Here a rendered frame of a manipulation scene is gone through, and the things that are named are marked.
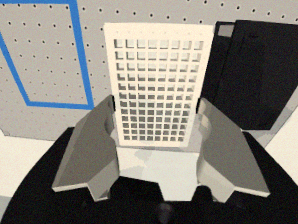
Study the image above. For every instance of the blue tape outline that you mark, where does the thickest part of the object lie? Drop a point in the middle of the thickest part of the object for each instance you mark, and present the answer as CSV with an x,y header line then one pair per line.
x,y
80,50

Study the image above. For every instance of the white well plate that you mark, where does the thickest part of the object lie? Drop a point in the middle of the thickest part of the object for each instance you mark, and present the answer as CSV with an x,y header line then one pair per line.
x,y
146,54

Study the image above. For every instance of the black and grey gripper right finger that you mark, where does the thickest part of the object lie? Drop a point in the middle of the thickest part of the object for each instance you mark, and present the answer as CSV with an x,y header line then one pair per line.
x,y
239,171

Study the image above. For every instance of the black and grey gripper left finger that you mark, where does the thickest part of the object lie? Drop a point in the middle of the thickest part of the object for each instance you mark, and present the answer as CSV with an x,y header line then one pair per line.
x,y
79,168

